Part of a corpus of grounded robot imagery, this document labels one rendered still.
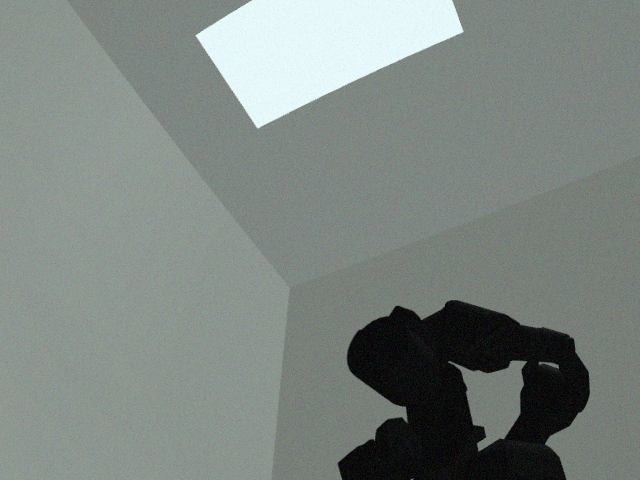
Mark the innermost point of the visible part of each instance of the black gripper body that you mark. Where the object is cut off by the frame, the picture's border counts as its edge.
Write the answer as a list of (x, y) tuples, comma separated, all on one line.
[(455, 438)]

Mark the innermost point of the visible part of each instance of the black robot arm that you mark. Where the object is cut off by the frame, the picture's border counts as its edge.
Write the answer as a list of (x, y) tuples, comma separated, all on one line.
[(406, 360)]

